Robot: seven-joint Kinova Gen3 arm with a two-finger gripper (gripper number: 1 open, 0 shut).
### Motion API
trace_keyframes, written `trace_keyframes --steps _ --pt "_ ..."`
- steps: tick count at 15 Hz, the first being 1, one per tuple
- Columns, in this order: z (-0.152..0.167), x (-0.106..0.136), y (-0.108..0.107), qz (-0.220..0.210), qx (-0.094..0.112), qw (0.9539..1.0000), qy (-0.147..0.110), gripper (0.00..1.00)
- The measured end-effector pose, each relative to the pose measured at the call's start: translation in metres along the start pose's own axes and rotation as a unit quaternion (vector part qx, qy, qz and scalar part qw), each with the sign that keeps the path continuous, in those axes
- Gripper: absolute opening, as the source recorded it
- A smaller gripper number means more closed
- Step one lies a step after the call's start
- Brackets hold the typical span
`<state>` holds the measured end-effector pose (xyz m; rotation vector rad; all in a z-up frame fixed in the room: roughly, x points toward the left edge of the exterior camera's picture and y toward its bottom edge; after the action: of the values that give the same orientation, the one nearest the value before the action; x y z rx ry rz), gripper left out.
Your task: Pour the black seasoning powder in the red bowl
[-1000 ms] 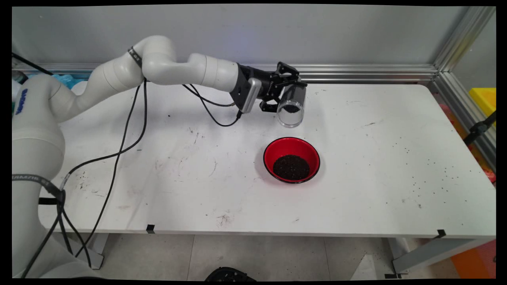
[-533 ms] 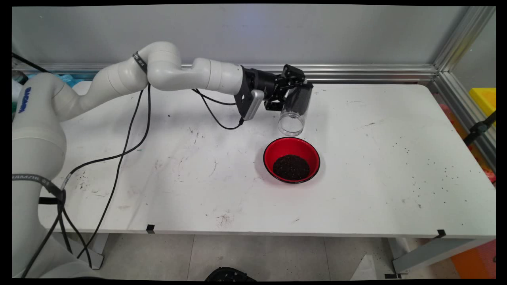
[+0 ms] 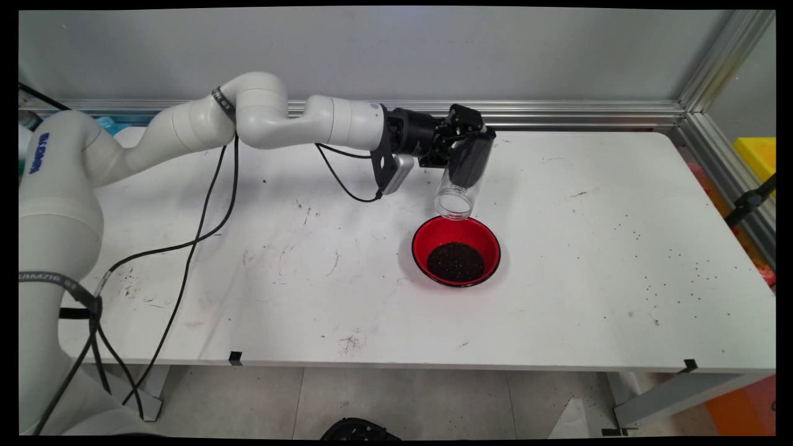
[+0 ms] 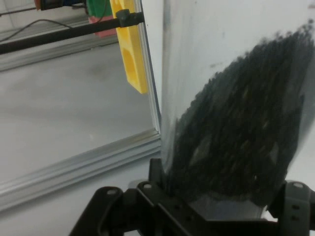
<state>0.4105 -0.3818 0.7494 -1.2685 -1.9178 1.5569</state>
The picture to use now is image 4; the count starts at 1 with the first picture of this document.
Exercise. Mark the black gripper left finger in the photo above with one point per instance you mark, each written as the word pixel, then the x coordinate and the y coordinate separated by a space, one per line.
pixel 147 216

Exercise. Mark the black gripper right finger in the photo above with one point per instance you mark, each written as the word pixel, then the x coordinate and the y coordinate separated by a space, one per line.
pixel 297 211

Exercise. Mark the black seeds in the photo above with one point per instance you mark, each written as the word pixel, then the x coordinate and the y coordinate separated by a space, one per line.
pixel 233 123

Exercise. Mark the clear plastic jar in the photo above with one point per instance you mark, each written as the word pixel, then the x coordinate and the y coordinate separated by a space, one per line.
pixel 197 49

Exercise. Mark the yellow plastic box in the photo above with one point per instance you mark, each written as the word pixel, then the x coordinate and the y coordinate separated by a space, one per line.
pixel 133 61

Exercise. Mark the pink block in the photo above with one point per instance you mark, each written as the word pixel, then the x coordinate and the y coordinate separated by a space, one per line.
pixel 107 34

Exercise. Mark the black pole with clamp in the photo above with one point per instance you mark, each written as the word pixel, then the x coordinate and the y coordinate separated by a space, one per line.
pixel 61 34

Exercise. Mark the green block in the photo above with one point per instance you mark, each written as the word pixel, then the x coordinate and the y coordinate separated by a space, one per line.
pixel 94 7

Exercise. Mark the orange blue object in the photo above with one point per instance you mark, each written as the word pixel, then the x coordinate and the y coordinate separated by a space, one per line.
pixel 56 4

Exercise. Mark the aluminium frame post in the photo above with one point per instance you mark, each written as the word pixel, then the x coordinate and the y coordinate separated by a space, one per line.
pixel 73 174

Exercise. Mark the aluminium frame rail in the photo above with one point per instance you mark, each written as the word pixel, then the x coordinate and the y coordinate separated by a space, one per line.
pixel 152 86
pixel 49 56

